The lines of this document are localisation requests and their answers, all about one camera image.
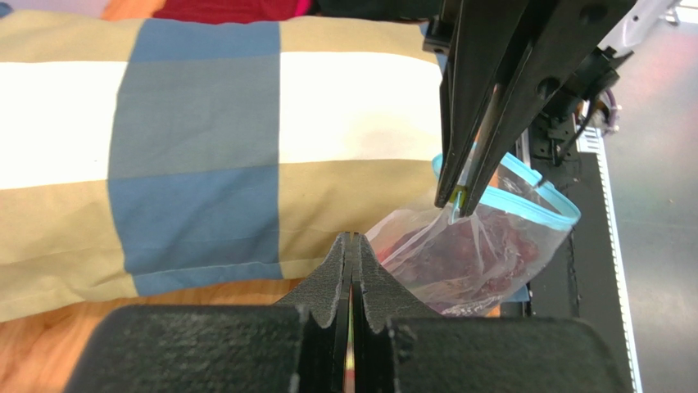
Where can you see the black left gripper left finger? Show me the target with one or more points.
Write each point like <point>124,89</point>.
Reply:
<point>297,344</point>

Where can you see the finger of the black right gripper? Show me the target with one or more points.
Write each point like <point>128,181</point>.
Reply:
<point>481,32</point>
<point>554,61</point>

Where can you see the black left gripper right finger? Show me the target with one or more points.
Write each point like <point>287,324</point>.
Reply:
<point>402,345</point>

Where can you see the dark red grape bunch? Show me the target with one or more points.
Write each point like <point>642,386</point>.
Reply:
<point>474,261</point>

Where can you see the clear zip top bag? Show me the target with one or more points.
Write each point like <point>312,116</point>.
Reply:
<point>545,213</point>

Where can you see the checkered blue beige pillow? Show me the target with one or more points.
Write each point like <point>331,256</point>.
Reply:
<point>140,157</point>

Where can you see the red folded cloth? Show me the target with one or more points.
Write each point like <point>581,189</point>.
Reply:
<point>216,12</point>

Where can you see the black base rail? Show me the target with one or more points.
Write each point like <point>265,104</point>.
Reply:
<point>586,277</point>

